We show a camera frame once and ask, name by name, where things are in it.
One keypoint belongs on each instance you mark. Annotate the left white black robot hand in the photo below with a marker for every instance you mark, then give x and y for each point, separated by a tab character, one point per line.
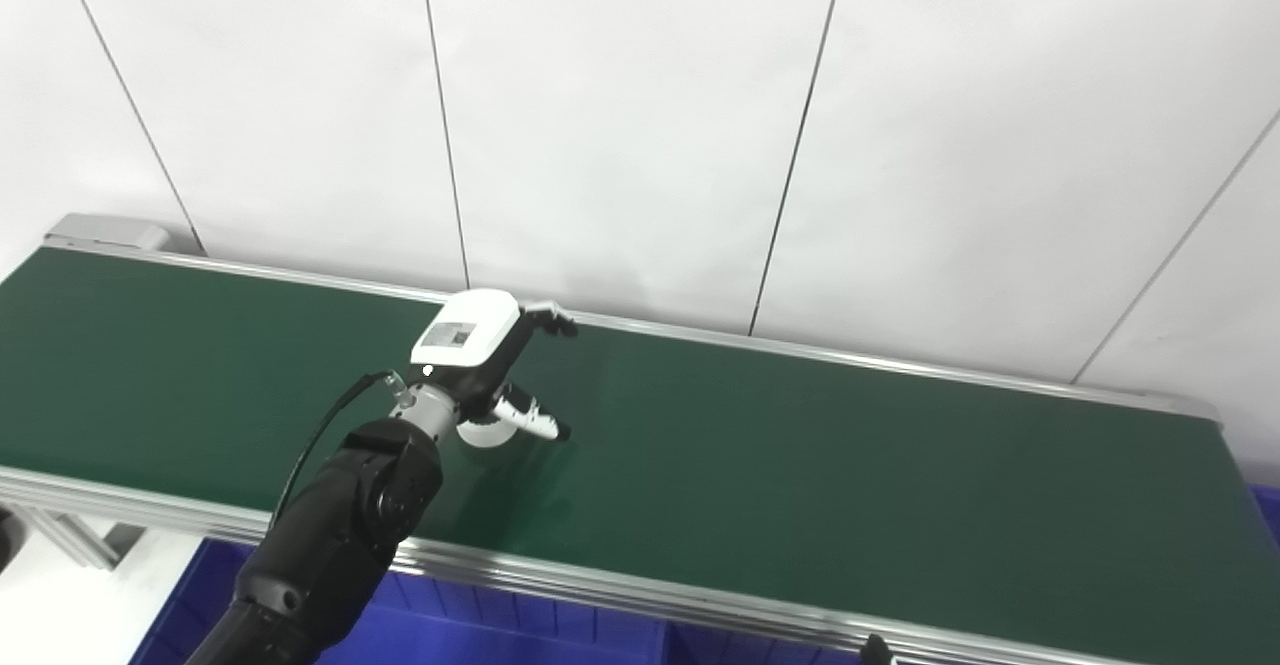
470	330

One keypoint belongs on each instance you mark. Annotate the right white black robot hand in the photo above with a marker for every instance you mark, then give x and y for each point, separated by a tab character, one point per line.
878	651

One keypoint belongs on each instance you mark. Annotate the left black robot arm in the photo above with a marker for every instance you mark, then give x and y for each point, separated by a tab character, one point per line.
340	535

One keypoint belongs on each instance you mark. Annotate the blue bin with black part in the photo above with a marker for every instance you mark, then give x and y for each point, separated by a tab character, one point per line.
740	650

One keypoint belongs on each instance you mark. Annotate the green conveyor belt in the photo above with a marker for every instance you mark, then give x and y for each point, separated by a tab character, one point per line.
600	580
800	465

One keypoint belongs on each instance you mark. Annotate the blue bin with white rings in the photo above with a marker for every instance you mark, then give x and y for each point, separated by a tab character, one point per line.
500	630

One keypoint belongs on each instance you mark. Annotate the long blue plastic bin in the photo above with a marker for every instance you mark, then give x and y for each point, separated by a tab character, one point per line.
1268	515

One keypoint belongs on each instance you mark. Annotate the grey conveyor support leg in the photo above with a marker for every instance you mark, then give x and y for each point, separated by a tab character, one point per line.
75	537

